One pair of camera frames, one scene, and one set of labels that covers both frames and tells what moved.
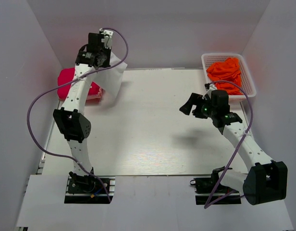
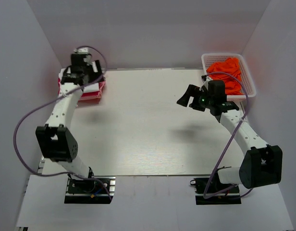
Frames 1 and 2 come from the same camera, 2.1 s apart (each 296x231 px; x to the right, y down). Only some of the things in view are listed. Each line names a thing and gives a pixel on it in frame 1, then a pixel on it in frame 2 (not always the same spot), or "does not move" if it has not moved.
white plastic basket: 247,84 does not move
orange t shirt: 227,70 does not move
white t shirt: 110,79 → 88,88
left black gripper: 106,63 → 90,66
